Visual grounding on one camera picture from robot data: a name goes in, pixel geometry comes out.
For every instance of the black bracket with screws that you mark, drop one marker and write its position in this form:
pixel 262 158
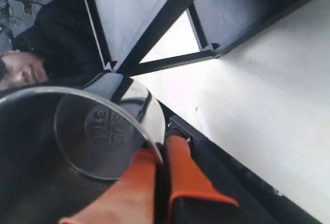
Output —
pixel 178 126

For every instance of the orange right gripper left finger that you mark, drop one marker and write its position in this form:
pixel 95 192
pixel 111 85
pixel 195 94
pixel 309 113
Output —
pixel 131 199

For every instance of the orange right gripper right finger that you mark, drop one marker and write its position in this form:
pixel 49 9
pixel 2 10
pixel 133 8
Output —
pixel 186 178

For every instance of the stainless steel cup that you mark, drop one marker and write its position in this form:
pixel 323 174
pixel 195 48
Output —
pixel 66 141

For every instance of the person in black jacket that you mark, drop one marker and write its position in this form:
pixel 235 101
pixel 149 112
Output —
pixel 59 44

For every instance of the black metal frame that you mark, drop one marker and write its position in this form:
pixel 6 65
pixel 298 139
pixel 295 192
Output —
pixel 126 30

